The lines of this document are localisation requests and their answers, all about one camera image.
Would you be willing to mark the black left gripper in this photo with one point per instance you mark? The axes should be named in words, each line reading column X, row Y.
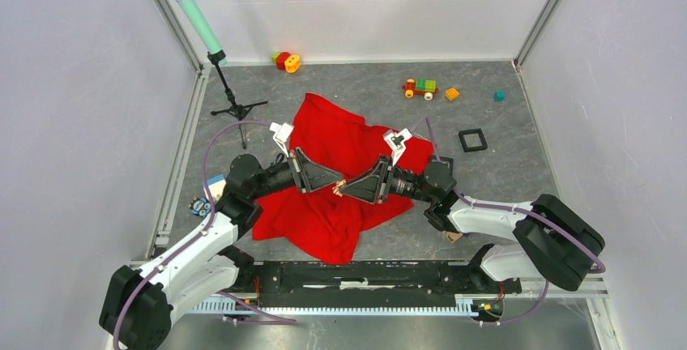
column 313, row 176

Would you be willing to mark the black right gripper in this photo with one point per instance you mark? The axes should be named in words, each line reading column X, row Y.
column 364, row 187

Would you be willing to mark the gold butterfly brooch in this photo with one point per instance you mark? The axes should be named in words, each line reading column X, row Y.
column 337, row 188

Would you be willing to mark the red garment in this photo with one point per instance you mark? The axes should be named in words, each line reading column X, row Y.
column 321, row 223

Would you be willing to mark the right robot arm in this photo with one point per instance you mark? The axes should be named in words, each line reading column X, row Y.
column 546, row 238

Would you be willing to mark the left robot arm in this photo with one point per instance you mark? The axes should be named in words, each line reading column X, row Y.
column 142, row 304

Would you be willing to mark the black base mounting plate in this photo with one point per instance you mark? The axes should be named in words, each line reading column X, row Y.
column 363, row 283

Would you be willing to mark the black tripod stand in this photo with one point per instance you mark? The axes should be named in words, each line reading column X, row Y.
column 239, row 111

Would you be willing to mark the white and blue block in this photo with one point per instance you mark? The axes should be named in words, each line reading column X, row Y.
column 216, row 186

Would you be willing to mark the wooden letter cube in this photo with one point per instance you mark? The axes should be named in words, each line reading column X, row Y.
column 452, row 237

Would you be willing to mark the orange toy block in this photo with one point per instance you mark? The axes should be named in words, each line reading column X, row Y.
column 292, row 63

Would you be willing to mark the blue patterned card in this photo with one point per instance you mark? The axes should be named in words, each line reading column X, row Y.
column 200, row 207

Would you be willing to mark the colourful toy train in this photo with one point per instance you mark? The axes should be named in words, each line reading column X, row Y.
column 420, row 87

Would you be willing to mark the red toy block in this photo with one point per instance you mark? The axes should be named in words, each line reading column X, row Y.
column 282, row 59

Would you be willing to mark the orange lego brick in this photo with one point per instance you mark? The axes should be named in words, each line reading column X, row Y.
column 452, row 94

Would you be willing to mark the green toy block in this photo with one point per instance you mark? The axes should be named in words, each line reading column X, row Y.
column 274, row 57

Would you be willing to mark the teal small cube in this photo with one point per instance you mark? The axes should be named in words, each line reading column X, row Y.
column 499, row 96

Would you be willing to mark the mint green microphone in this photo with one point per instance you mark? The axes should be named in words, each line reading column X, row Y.
column 200, row 24

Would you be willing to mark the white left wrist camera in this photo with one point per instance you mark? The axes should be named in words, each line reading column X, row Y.
column 281, row 135

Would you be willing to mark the slotted cable duct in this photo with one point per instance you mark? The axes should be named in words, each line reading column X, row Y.
column 227, row 306

